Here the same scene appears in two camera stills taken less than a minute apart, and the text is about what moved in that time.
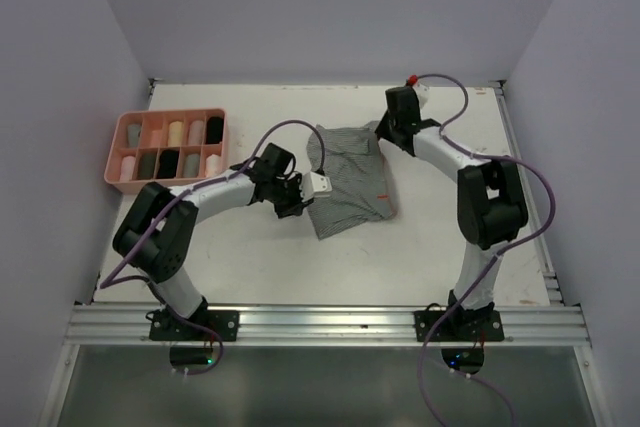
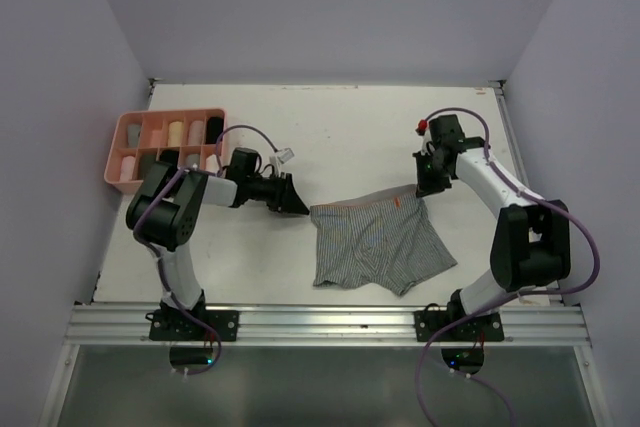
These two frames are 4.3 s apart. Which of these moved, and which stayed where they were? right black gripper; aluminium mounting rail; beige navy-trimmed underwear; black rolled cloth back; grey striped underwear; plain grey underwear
Moved: grey striped underwear; right black gripper
Stayed: aluminium mounting rail; black rolled cloth back; plain grey underwear; beige navy-trimmed underwear
